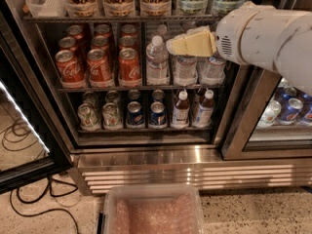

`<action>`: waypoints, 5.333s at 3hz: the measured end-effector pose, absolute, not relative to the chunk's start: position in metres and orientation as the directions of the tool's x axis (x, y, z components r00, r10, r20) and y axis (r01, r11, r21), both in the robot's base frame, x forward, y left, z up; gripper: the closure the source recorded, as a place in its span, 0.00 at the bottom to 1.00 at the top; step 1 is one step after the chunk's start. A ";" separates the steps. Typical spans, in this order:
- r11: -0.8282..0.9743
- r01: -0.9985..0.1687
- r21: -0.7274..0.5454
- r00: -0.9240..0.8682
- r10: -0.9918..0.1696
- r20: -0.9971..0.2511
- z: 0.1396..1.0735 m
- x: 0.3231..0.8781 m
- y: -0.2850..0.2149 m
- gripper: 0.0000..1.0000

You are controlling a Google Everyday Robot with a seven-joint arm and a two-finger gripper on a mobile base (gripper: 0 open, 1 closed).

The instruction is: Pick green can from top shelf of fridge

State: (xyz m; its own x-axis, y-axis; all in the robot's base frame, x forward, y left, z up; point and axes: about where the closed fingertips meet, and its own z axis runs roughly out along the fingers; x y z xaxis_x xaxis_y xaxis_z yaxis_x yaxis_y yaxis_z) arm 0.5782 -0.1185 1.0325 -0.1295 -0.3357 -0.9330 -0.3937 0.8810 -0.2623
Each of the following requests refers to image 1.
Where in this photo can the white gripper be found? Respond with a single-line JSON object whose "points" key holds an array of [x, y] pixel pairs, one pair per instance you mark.
{"points": [[231, 40]]}

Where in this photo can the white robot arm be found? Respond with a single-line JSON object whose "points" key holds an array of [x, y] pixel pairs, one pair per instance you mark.
{"points": [[276, 40]]}

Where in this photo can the back right pepsi can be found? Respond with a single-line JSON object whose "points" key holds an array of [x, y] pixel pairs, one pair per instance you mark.
{"points": [[158, 96]]}

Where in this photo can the back right coca-cola can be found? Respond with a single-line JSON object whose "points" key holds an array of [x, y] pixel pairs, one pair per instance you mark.
{"points": [[129, 30]]}

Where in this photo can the coca-cola can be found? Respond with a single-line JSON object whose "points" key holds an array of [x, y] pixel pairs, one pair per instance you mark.
{"points": [[129, 30], [103, 30], [100, 42], [69, 67], [98, 65], [129, 65], [76, 31], [127, 42], [71, 44]]}

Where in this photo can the middle right coca-cola can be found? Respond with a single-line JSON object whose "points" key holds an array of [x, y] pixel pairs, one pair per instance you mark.
{"points": [[127, 42]]}

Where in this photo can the front right coca-cola can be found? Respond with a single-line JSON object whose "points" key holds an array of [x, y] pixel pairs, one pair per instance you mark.
{"points": [[129, 65]]}

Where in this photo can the back left pepsi can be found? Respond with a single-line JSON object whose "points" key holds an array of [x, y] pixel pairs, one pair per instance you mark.
{"points": [[134, 95]]}

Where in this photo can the front right pepsi can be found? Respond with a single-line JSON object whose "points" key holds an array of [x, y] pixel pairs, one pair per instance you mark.
{"points": [[157, 116]]}

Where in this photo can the back centre coca-cola can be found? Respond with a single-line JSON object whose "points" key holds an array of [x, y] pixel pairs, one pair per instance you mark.
{"points": [[103, 30]]}

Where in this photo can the middle centre coca-cola can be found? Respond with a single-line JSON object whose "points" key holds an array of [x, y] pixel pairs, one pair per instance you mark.
{"points": [[100, 42]]}

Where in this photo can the front left pepsi can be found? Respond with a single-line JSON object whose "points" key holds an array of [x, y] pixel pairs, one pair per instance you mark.
{"points": [[135, 118]]}

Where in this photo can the front middle coca-cola can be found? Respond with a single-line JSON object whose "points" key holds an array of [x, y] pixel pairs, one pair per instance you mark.
{"points": [[98, 65]]}

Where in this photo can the green-white can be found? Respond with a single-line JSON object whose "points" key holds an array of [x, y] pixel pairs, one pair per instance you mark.
{"points": [[91, 98], [88, 118], [111, 116], [114, 97]]}

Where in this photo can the white can behind door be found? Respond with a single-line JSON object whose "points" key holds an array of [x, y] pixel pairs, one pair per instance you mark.
{"points": [[270, 113]]}

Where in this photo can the closed glass fridge door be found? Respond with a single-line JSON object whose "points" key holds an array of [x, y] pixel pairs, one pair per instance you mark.
{"points": [[245, 138]]}

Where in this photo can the back left green-white can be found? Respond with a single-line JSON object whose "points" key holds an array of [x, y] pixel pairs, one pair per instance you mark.
{"points": [[91, 98]]}

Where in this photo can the pepsi can behind door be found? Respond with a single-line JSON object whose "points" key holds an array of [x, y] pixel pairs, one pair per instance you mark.
{"points": [[290, 109], [305, 115]]}

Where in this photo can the back left coca-cola can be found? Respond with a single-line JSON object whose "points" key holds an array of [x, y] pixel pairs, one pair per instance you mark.
{"points": [[76, 31]]}

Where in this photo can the middle left coca-cola can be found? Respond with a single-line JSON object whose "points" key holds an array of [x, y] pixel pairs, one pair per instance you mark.
{"points": [[71, 44]]}

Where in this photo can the front left coca-cola can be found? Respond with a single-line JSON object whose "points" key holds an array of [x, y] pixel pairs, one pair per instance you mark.
{"points": [[69, 67]]}

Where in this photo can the front left green-white can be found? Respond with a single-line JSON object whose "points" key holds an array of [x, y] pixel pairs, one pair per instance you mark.
{"points": [[88, 118]]}

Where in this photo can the right pepsi can behind door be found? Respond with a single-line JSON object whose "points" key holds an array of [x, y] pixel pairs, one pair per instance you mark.
{"points": [[305, 115]]}

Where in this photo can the empty clear shelf tray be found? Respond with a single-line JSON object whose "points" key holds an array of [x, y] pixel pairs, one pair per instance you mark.
{"points": [[46, 8]]}

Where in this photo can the open glass fridge door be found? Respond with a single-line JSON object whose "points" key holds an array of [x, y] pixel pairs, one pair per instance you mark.
{"points": [[34, 147]]}

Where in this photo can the right water bottle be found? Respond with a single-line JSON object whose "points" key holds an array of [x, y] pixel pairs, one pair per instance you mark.
{"points": [[212, 71]]}

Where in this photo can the water bottle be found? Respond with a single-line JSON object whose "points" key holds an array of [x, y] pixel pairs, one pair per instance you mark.
{"points": [[157, 62], [185, 70], [212, 71]]}

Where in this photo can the middle water bottle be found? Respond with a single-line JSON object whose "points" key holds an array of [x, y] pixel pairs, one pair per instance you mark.
{"points": [[185, 70]]}

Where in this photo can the left water bottle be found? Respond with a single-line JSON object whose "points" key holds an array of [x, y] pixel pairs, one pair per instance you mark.
{"points": [[157, 62]]}

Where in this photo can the left tea bottle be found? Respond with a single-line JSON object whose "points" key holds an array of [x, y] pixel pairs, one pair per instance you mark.
{"points": [[180, 110]]}

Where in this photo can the tea bottle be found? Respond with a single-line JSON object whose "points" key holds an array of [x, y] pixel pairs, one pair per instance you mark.
{"points": [[180, 110], [204, 110]]}

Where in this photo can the right tea bottle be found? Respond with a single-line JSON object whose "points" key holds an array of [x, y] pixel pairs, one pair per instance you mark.
{"points": [[204, 110]]}

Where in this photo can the clear plastic bin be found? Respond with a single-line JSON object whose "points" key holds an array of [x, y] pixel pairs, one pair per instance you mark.
{"points": [[153, 209]]}

